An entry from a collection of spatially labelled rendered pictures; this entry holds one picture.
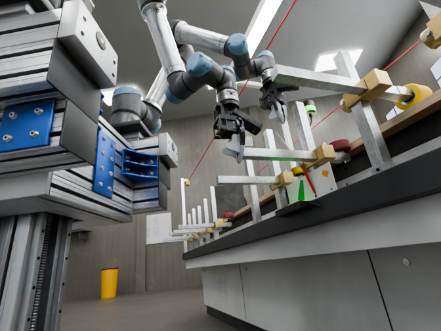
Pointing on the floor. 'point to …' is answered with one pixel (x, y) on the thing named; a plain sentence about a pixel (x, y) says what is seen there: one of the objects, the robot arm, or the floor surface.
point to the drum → (109, 282)
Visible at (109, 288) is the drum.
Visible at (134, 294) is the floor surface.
